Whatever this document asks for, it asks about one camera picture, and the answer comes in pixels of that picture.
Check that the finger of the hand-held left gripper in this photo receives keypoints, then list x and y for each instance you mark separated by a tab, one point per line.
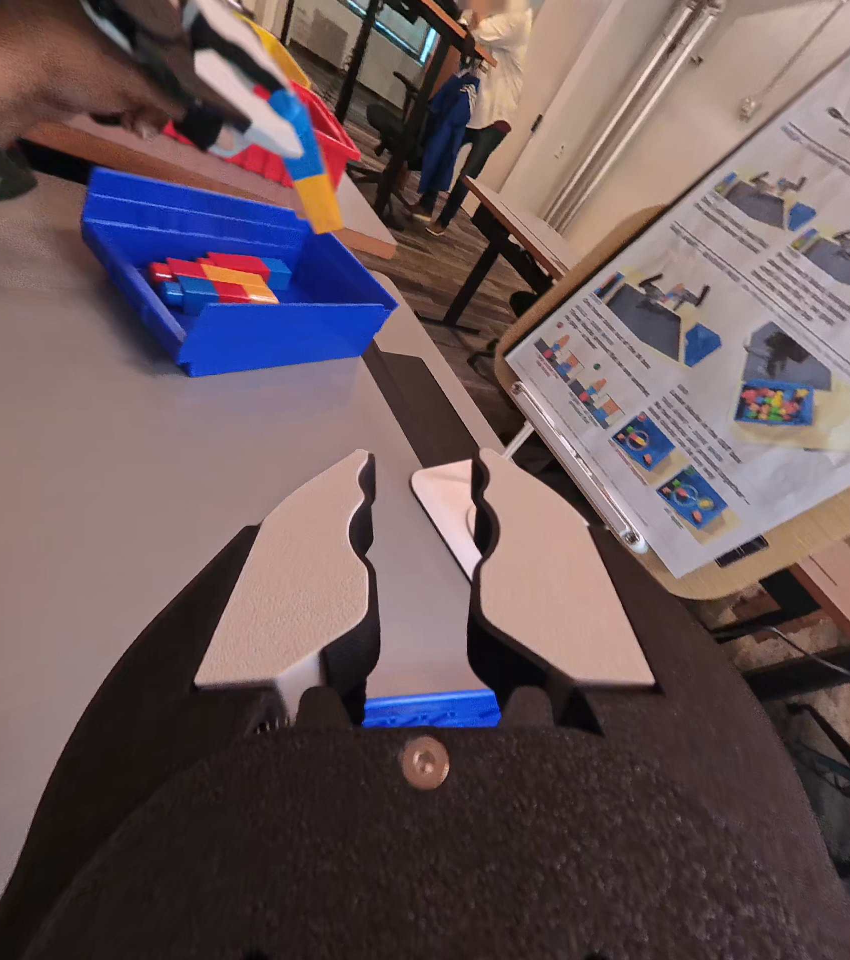
244	67
275	131

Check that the wooden background desk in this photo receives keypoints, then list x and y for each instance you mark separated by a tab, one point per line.
537	225

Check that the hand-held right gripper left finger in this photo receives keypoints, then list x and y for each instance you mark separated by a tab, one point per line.
290	600

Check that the red and blue block tower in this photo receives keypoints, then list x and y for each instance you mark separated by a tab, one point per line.
237	261

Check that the white document stand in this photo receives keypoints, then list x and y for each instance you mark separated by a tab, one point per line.
807	540

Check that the red plastic bin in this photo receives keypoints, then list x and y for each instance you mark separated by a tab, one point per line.
335	142

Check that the white wall pipes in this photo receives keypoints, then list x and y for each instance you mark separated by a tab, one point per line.
642	90

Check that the blue jacket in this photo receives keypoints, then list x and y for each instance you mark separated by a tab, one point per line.
447	135

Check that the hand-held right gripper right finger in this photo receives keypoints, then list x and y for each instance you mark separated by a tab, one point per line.
560	600

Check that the person's left hand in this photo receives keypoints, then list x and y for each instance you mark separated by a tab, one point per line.
57	67

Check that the black office chair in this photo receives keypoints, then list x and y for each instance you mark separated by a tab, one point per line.
395	120

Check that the printed instruction poster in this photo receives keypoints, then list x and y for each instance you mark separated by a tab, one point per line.
770	262

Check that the grey table with wooden edge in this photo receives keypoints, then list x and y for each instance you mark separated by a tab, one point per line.
94	146

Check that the blue and yellow block tower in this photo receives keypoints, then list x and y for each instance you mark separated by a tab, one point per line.
316	187

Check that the blue plastic bin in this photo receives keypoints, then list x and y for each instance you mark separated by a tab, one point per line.
282	337
432	709

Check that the yellow plastic bin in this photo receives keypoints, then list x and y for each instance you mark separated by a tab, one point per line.
286	60

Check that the wooden standing desk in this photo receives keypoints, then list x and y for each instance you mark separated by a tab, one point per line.
462	37

